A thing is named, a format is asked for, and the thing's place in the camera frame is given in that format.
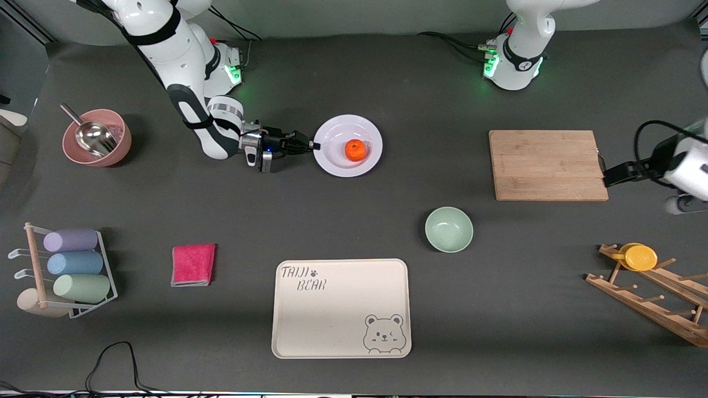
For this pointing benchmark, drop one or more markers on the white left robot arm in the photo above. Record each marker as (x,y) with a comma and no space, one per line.
(517,66)

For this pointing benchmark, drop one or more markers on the beige cup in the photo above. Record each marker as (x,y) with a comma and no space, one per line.
(30,303)

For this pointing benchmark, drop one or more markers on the purple cup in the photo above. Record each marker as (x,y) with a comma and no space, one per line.
(72,240)

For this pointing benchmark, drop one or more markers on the wooden rack dowel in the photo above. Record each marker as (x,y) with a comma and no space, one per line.
(36,260)

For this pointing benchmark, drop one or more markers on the green cup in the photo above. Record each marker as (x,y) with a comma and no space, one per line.
(83,288)

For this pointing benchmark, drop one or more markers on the orange fruit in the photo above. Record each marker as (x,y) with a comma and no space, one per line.
(355,150)

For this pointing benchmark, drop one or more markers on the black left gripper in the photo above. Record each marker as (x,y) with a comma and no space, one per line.
(648,167)

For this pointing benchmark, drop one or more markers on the pink bowl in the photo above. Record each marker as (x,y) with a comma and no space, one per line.
(124,146)

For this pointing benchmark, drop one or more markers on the blue cup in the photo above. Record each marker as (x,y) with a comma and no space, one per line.
(76,263)

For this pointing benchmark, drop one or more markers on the wooden cutting board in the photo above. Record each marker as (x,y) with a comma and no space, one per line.
(545,166)

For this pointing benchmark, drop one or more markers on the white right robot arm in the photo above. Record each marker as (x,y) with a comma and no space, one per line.
(166,55)

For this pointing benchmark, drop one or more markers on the white rounded object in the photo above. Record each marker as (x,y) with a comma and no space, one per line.
(14,117)

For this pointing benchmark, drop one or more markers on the pink folded cloth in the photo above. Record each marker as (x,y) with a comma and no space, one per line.
(193,265)

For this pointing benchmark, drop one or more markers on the wooden dish rack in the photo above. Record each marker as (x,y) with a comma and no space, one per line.
(647,301)

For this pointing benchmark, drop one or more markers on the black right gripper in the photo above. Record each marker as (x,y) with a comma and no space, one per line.
(275,141)

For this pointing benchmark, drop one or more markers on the pale lavender round plate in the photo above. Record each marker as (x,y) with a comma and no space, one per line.
(337,166)

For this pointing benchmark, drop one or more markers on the metal scoop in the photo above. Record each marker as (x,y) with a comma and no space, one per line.
(97,138)

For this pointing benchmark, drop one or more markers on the cream bear print tray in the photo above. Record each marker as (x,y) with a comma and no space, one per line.
(337,315)

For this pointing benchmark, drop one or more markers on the yellow cup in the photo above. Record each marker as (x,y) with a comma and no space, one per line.
(641,258)

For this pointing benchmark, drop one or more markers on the light green bowl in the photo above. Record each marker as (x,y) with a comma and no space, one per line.
(449,229)

